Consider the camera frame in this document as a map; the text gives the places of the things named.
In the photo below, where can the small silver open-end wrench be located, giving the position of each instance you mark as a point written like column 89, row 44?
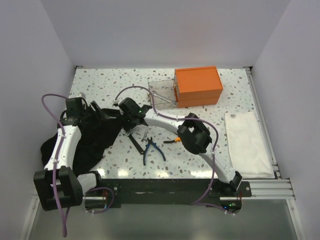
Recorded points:
column 145, row 135

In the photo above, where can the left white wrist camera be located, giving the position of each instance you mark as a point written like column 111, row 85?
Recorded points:
column 81, row 95

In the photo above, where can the aluminium frame rail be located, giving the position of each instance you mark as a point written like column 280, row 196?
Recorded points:
column 271, row 189

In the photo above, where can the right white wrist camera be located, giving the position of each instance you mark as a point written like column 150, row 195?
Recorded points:
column 117, row 101

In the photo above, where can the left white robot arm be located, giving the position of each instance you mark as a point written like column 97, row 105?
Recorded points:
column 59, row 189

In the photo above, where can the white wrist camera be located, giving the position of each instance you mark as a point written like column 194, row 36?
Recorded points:
column 81, row 95
column 117, row 101

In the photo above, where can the black drawstring fabric bag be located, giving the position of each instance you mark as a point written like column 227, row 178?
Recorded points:
column 80, row 147

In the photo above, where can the white folded cloth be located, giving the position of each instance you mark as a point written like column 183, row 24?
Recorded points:
column 246, row 146

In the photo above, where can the large silver combination wrench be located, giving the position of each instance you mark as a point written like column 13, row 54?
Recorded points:
column 155, row 94

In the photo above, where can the black-handled adjustable wrench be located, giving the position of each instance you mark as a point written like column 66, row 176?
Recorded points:
column 135, row 143

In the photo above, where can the clear acrylic drawer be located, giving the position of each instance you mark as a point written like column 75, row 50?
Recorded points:
column 166, row 89

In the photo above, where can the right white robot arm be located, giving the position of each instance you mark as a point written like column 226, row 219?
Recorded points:
column 198, row 136

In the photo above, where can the orange-black combination pliers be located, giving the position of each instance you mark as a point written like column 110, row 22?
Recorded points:
column 177, row 139

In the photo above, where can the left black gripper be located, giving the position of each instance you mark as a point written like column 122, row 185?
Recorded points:
column 97, row 110

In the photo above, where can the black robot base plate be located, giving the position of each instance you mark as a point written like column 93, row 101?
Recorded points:
column 113, row 193

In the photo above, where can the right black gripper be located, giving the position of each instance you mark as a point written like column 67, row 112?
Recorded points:
column 126, row 126

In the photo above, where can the blue-handled cutting pliers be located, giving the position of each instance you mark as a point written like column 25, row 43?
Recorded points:
column 150, row 146

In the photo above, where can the orange storage box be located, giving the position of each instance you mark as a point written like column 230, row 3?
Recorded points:
column 197, row 86

